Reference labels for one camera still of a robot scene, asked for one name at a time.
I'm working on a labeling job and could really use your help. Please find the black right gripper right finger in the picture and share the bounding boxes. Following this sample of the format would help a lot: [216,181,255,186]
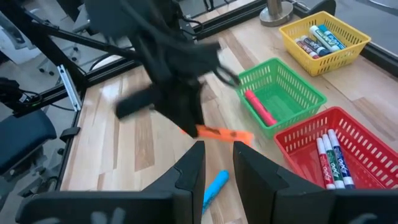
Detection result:
[233,141,398,224]

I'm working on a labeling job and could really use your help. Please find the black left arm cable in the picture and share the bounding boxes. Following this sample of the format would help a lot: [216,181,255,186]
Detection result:
[214,65,242,88]

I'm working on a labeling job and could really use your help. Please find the thick blue Expo marker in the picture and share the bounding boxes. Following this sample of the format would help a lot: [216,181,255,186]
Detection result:
[300,35,332,57]

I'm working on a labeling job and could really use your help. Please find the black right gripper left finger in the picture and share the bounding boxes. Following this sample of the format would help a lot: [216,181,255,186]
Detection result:
[15,141,206,224]

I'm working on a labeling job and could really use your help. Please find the green plastic basket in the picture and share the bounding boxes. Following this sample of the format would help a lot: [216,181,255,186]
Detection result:
[234,57,328,140]

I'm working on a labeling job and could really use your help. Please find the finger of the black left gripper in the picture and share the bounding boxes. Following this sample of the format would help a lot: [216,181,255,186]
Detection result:
[158,80,205,138]
[116,86,156,119]

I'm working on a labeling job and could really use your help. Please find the dark padded office chair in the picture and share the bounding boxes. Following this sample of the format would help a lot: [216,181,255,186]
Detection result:
[0,110,58,187]

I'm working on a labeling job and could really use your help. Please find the thick red Expo marker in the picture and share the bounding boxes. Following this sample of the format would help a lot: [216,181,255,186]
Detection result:
[294,37,320,60]

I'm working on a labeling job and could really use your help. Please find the red plastic basket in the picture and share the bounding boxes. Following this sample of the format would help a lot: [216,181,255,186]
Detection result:
[273,106,398,190]

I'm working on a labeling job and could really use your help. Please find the orange highlighter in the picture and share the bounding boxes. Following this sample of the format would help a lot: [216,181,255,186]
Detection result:
[182,124,254,146]

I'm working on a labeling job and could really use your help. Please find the black clamp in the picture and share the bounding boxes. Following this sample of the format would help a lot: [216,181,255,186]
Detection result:
[58,126,81,142]

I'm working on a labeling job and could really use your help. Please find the white bulb lamp brass base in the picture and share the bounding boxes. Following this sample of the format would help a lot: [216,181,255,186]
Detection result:
[259,0,295,27]

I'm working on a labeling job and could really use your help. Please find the yellow plastic basket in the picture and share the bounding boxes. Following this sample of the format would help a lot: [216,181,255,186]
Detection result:
[279,11,372,77]

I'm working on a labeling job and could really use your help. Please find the silver metal bracket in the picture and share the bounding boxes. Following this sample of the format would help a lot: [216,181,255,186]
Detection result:
[57,64,82,111]

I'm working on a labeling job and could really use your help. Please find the thin green marker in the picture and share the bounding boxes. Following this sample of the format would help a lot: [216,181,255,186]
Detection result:
[322,133,346,190]

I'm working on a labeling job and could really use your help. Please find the blue highlighter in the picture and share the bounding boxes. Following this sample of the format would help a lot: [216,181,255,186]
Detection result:
[201,169,230,215]

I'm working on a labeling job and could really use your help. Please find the thick green Expo marker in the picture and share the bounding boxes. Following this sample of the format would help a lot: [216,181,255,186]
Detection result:
[309,25,342,53]

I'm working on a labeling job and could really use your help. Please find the pink highlighter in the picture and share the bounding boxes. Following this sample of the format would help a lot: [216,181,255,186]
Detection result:
[244,89,278,127]

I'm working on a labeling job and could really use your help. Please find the thin red marker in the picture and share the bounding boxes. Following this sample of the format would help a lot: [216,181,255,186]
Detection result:
[316,136,336,190]

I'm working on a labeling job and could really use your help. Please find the thin blue Expo marker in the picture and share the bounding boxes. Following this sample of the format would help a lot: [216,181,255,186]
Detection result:
[327,128,356,190]

